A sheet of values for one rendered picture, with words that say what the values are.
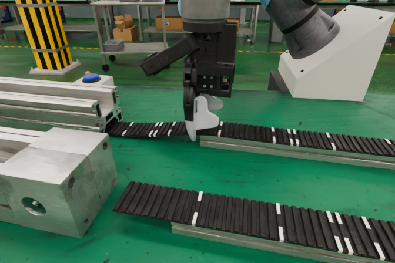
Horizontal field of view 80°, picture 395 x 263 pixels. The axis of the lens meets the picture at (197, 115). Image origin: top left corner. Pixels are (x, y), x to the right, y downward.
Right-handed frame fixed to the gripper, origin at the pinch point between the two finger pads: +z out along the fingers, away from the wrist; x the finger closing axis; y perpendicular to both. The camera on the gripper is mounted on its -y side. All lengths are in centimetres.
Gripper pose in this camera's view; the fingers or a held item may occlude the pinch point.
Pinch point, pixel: (193, 127)
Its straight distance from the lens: 47.1
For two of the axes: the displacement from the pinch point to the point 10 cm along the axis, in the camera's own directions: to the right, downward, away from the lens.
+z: 0.0, 8.7, 4.9
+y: 9.8, 1.0, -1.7
